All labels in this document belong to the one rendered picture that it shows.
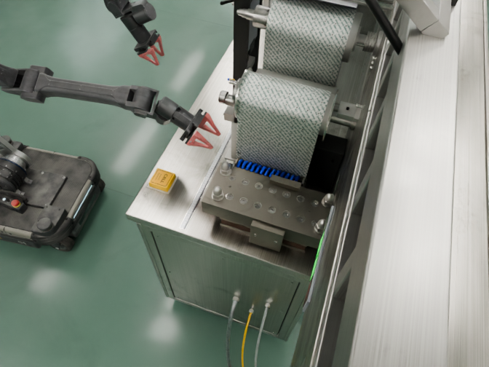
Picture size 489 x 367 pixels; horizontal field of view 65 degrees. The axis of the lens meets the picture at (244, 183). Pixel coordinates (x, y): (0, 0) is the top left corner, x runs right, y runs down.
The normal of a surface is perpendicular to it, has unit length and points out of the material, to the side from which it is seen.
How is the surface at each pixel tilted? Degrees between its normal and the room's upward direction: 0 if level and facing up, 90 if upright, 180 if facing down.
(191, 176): 0
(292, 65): 92
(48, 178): 0
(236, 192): 0
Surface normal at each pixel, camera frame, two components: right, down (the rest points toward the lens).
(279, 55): -0.33, 0.79
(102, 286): 0.04, -0.57
